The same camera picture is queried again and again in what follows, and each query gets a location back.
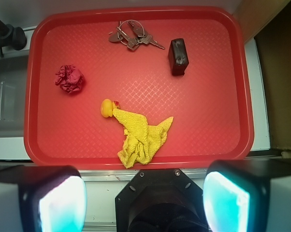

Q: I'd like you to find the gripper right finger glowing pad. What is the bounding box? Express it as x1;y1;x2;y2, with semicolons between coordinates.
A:
203;159;291;232

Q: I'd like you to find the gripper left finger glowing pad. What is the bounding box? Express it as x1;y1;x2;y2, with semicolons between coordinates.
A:
0;165;87;232

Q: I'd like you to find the yellow knitted cloth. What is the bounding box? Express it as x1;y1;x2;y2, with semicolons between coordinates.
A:
113;109;174;169

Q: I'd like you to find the crumpled red cloth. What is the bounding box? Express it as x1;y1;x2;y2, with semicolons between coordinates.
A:
54;65;85;94

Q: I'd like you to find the grey sink basin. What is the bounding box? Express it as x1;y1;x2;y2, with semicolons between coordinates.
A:
0;55;28;138

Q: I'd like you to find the yellow rubber duck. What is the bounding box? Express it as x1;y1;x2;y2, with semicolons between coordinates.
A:
101;99;120;118

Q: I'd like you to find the red plastic tray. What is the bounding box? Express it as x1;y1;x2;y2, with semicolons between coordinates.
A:
24;6;254;170

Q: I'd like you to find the dark brown wrapped block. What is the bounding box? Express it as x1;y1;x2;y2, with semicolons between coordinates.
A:
168;38;189;76

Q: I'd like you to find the black faucet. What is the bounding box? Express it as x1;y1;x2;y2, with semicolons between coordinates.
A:
0;20;27;58

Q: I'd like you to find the bunch of metal keys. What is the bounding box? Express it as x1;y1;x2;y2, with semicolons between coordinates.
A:
108;19;165;51

